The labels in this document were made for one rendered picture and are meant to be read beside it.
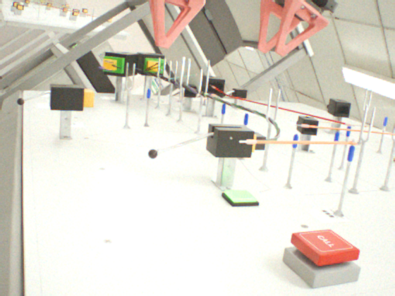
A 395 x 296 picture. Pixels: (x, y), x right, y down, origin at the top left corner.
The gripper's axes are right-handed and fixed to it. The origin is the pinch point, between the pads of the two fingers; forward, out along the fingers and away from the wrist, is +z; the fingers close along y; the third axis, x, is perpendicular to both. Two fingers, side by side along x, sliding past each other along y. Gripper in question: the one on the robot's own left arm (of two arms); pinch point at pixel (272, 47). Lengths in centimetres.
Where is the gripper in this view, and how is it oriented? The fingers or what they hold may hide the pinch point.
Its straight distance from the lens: 65.1
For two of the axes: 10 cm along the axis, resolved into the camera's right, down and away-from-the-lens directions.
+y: -3.0, -2.7, 9.2
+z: -4.9, 8.7, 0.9
